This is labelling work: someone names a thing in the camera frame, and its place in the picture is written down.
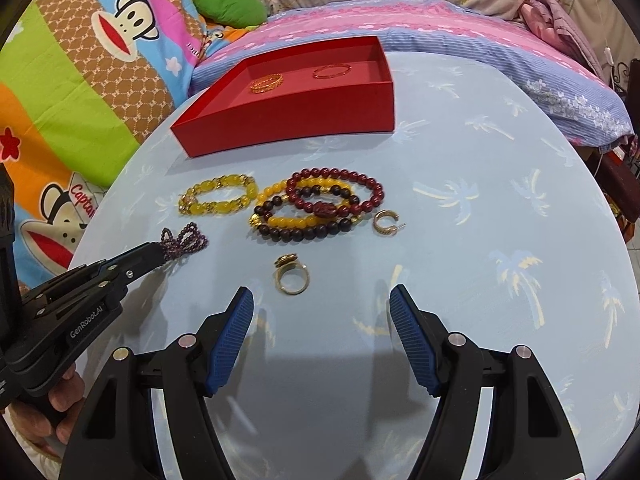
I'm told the purple small bead bracelet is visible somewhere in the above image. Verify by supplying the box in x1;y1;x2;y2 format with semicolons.
159;222;208;263

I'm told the pink and blue striped pillow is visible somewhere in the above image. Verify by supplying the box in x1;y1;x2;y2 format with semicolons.
190;0;636;151

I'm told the gold ring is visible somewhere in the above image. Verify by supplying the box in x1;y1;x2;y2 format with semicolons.
272;254;312;296

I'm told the black bead gold charm bracelet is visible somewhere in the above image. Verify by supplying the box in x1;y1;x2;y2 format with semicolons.
252;185;361;242

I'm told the red cardboard box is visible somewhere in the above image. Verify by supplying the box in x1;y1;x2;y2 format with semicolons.
171;36;397;158

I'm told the gold hoop earring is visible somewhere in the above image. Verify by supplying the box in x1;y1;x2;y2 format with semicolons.
372;210;407;236

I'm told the pink quilted cloth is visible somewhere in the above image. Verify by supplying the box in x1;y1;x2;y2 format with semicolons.
517;0;606;81

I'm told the cartoon monkey print blanket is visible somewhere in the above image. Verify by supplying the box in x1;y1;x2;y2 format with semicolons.
0;0;211;281

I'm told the person's left hand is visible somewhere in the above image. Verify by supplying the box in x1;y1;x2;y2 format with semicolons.
0;362;88;461

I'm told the translucent yellow stone bracelet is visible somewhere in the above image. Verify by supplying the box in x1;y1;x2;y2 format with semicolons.
178;174;259;216

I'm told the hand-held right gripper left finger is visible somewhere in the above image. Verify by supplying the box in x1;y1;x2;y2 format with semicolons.
60;286;256;480

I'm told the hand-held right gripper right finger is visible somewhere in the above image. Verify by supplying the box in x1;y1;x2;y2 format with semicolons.
389;284;586;480

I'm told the opaque yellow bead bracelet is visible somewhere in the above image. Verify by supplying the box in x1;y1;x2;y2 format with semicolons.
250;177;363;233

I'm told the green plush pillow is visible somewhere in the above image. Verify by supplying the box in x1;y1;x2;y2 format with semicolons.
194;0;268;28

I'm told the smooth rose gold bangle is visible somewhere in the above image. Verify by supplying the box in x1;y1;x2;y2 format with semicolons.
312;64;353;81

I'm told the black wrought iron frame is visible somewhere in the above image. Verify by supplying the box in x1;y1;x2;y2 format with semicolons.
612;57;640;98

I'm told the dark red bead bracelet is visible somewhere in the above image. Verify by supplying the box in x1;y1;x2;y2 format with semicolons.
285;167;385;220

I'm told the textured gold bangle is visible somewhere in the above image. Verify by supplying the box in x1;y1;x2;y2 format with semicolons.
250;74;285;96

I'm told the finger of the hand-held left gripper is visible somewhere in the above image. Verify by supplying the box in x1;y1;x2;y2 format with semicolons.
75;243;165;272
115;258;166;288

